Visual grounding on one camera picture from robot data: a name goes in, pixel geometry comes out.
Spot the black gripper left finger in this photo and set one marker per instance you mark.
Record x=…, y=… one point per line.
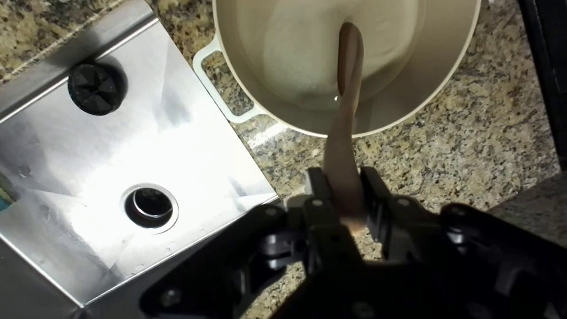
x=236, y=266

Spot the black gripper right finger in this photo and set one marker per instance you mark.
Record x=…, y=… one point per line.
x=489, y=258

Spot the wooden cooking stick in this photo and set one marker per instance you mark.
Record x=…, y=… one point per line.
x=346, y=147

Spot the cream cooking pot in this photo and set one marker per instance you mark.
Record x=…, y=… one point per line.
x=284, y=58

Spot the round metal sink drain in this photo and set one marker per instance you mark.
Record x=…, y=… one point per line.
x=133, y=195

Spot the stainless steel sink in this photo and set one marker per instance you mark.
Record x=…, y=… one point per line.
x=77, y=177

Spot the black rubber drain stopper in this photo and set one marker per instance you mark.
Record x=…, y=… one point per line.
x=96, y=87

